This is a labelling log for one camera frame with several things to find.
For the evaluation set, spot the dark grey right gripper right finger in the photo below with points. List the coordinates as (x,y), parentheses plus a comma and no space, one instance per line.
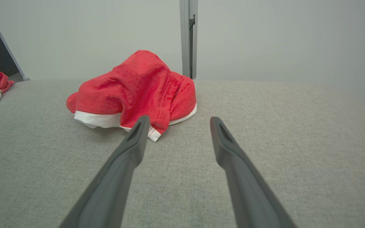
(249,190)

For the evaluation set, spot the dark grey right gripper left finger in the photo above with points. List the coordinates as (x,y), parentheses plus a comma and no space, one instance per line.
(119,177)

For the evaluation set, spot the red garment with white hem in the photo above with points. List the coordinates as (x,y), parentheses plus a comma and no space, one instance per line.
(131,85)

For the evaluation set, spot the grey fabric covered surface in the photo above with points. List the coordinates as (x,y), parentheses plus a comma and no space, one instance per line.
(296,142)

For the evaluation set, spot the grey vertical partition post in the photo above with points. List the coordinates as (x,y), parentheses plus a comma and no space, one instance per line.
(185,38)

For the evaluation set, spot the grey slanted metal frame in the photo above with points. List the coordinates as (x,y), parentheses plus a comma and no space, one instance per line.
(12,53)

